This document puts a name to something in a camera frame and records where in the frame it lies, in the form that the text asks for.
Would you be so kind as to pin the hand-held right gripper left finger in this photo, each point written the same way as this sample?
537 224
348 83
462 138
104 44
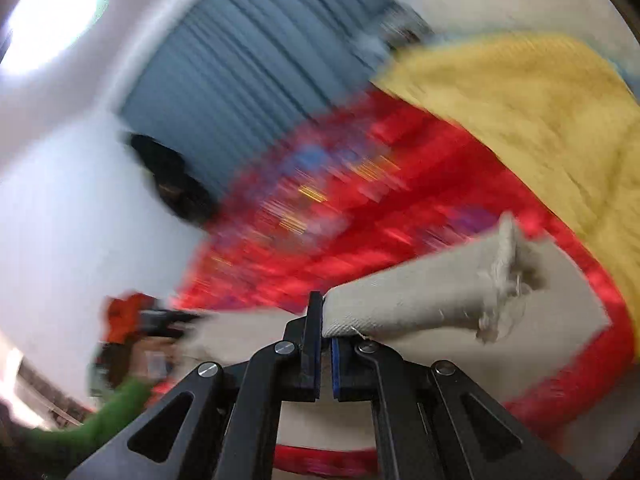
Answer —
312 360

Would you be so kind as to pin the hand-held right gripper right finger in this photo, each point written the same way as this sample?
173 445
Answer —
335 366

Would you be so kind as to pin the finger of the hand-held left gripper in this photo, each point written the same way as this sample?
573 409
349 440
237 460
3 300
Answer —
170 321

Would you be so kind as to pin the beige towel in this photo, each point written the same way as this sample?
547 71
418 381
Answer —
425 295

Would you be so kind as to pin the brown box with clothes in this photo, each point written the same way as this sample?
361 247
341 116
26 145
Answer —
135 360

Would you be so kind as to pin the black hanging clothes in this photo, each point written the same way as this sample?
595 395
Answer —
175 185

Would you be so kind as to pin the red floral satin blanket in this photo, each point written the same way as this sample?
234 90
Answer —
400 185

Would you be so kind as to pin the blue-grey curtain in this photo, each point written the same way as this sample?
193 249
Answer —
240 60

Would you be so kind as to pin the yellow quilted blanket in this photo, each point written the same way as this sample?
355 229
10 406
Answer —
525 110

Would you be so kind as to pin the ceiling lamp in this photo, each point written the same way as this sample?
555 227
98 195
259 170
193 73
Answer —
50 15

